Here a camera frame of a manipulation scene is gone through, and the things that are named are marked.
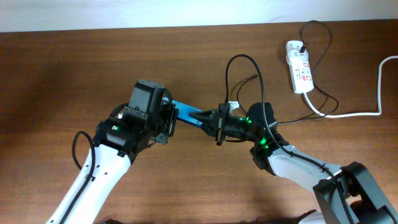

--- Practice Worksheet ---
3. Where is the blue Samsung Galaxy smartphone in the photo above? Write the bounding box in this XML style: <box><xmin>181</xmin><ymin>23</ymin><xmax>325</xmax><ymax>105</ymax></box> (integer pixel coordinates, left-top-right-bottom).
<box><xmin>161</xmin><ymin>98</ymin><xmax>205</xmax><ymax>128</ymax></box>

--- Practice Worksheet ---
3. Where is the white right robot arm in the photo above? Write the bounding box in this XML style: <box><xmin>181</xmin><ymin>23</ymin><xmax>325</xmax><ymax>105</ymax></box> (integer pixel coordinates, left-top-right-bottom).
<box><xmin>190</xmin><ymin>102</ymin><xmax>397</xmax><ymax>223</ymax></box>

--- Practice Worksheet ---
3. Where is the white charger adapter plug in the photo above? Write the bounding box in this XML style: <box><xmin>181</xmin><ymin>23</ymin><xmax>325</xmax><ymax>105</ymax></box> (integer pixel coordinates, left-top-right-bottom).
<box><xmin>286</xmin><ymin>49</ymin><xmax>308</xmax><ymax>65</ymax></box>

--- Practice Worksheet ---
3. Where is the white power strip cord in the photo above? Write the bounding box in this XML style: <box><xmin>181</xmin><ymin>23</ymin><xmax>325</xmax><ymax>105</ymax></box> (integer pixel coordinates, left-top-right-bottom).
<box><xmin>302</xmin><ymin>55</ymin><xmax>398</xmax><ymax>119</ymax></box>

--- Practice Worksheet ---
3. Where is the white power strip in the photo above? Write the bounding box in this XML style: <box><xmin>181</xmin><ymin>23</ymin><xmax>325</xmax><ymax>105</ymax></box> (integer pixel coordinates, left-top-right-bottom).
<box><xmin>285</xmin><ymin>40</ymin><xmax>314</xmax><ymax>94</ymax></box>

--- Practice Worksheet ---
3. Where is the black charging cable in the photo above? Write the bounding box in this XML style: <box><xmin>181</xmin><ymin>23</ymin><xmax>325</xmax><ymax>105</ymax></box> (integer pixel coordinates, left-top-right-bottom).
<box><xmin>236</xmin><ymin>20</ymin><xmax>340</xmax><ymax>126</ymax></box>

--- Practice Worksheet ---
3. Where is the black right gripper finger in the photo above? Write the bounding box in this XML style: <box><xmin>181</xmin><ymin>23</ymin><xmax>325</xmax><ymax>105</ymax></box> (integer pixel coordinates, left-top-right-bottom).
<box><xmin>201</xmin><ymin>124</ymin><xmax>215</xmax><ymax>137</ymax></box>
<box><xmin>189</xmin><ymin>110</ymin><xmax>215</xmax><ymax>123</ymax></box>

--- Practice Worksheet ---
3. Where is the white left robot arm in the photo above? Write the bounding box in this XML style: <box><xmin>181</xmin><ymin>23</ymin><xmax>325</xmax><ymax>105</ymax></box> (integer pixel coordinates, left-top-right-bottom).
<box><xmin>48</xmin><ymin>98</ymin><xmax>180</xmax><ymax>223</ymax></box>

